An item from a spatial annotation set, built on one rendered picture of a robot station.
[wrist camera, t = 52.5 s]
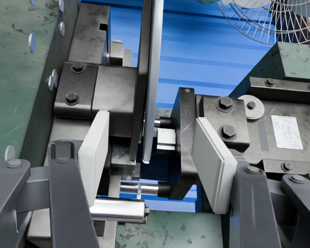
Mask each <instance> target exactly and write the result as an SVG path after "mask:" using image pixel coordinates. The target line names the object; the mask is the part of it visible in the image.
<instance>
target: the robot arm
mask: <svg viewBox="0 0 310 248"><path fill-rule="evenodd" d="M108 133H109V112H108V111H106V110H100V111H99V112H98V113H97V115H96V117H95V119H94V121H93V123H92V125H91V127H90V129H89V131H88V133H87V135H86V137H85V139H84V140H73V139H72V140H63V139H62V140H55V141H52V142H50V143H49V144H48V165H47V166H43V167H36V168H31V165H30V162H29V161H27V160H25V159H15V158H14V159H9V160H7V161H4V162H2V163H1V164H0V248H17V246H18V244H19V242H20V240H21V238H22V235H23V233H24V231H25V229H26V227H27V225H28V222H29V220H30V218H31V216H32V211H35V210H42V209H48V208H49V213H50V232H51V248H100V247H99V243H98V239H97V235H96V231H95V227H94V224H93V219H92V215H91V212H90V208H91V206H93V205H94V201H95V197H96V194H97V190H98V186H99V182H100V178H101V174H102V170H103V167H104V163H105V159H106V155H107V152H108ZM191 157H192V160H193V162H194V165H195V167H196V170H197V172H198V175H199V178H200V180H201V183H202V185H203V188H204V190H205V193H206V195H207V198H208V200H209V202H210V205H211V208H212V210H213V212H215V214H226V213H227V212H228V209H229V203H231V205H232V207H231V212H230V217H229V222H228V227H230V234H229V248H282V246H281V242H280V241H282V243H283V245H284V247H285V248H310V181H309V180H308V179H306V178H304V177H303V176H301V175H297V174H285V175H283V177H282V181H281V182H280V181H275V180H270V179H267V176H266V173H265V172H264V171H263V170H261V169H259V168H257V167H254V166H250V165H249V163H248V162H247V161H246V160H245V158H244V157H243V156H242V155H241V153H240V152H238V151H236V150H235V149H228V148H227V147H226V145H225V144H224V143H223V141H222V140H221V138H220V137H219V136H218V134H217V133H216V131H215V130H214V129H213V127H212V126H211V124H210V123H209V122H208V120H207V119H206V118H203V117H198V118H197V119H196V122H195V129H194V136H193V143H192V151H191Z"/></svg>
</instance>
